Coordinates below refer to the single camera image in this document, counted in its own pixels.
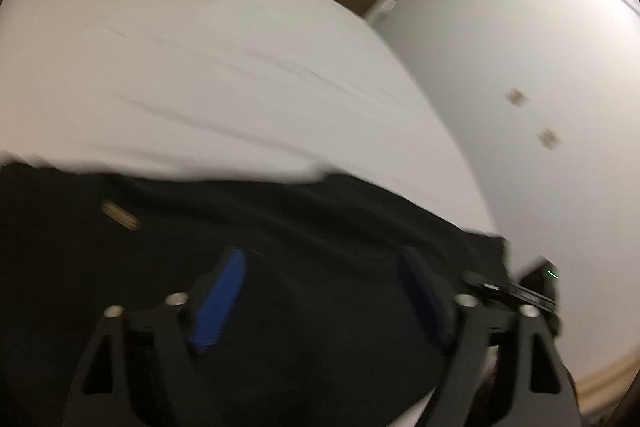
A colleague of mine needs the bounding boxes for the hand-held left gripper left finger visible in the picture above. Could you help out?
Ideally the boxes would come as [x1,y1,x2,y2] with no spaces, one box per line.
[62,247,248,427]

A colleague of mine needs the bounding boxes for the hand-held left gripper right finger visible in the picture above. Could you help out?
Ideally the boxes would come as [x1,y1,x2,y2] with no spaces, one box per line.
[397,249,583,427]

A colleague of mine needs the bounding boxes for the black pants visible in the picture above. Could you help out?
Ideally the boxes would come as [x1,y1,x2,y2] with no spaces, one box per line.
[0,162,512,427]

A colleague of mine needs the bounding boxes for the white bed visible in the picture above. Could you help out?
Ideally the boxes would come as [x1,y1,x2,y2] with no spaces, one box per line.
[0,0,501,427]

